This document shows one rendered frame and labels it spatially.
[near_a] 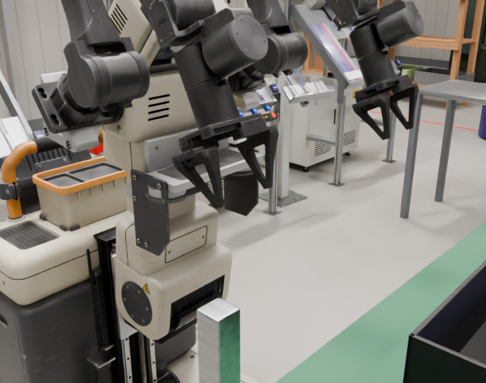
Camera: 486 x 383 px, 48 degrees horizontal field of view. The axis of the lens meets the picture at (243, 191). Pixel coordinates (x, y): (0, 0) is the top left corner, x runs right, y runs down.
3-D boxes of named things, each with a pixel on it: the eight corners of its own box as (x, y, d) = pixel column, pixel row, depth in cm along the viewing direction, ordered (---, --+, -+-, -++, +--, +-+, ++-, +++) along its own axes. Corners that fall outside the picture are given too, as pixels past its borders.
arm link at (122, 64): (97, 71, 94) (69, 74, 90) (124, 37, 86) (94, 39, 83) (120, 118, 93) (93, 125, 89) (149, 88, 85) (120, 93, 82)
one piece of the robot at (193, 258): (58, 318, 129) (45, 56, 102) (179, 260, 156) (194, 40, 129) (128, 380, 115) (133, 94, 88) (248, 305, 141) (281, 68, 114)
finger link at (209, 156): (263, 191, 70) (239, 121, 70) (225, 207, 65) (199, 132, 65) (228, 202, 75) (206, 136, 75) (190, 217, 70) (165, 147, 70)
